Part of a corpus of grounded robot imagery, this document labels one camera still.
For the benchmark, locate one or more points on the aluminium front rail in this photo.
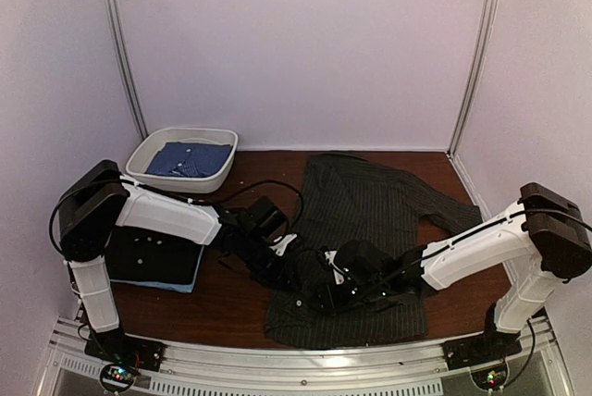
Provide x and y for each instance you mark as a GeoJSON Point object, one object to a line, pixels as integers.
{"type": "Point", "coordinates": [413, 368]}

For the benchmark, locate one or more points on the folded black shirt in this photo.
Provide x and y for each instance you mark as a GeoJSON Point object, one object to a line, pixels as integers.
{"type": "Point", "coordinates": [152, 252]}

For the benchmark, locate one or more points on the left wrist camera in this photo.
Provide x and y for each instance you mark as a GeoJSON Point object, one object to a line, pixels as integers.
{"type": "Point", "coordinates": [280, 245]}

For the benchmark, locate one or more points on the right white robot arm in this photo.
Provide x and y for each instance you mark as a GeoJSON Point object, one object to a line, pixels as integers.
{"type": "Point", "coordinates": [542, 226]}

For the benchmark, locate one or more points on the dark pinstriped long sleeve shirt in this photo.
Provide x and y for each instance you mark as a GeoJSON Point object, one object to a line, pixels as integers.
{"type": "Point", "coordinates": [347, 198]}

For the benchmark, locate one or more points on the aluminium frame post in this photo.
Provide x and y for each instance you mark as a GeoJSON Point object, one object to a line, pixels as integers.
{"type": "Point", "coordinates": [484, 30]}
{"type": "Point", "coordinates": [124, 67]}

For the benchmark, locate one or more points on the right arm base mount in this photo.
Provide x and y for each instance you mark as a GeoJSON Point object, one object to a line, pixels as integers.
{"type": "Point", "coordinates": [486, 354]}

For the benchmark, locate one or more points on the white plastic basin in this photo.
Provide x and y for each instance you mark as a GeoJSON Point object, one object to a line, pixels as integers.
{"type": "Point", "coordinates": [145, 152]}

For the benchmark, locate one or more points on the left aluminium frame post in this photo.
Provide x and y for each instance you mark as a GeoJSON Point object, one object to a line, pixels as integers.
{"type": "Point", "coordinates": [124, 67]}

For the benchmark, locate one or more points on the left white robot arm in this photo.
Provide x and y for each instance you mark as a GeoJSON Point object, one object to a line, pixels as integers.
{"type": "Point", "coordinates": [82, 222]}

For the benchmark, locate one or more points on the right aluminium frame post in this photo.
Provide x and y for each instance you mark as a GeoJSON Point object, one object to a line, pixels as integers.
{"type": "Point", "coordinates": [484, 30]}

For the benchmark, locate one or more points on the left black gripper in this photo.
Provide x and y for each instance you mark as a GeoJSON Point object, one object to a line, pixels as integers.
{"type": "Point", "coordinates": [279, 279]}

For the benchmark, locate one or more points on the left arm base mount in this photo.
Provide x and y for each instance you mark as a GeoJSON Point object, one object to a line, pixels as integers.
{"type": "Point", "coordinates": [125, 358]}

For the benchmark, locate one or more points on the blue patterned shirt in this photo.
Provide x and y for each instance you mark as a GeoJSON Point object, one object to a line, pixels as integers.
{"type": "Point", "coordinates": [189, 160]}

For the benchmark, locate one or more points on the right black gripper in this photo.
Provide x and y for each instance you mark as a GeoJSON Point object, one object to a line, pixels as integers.
{"type": "Point", "coordinates": [329, 302]}

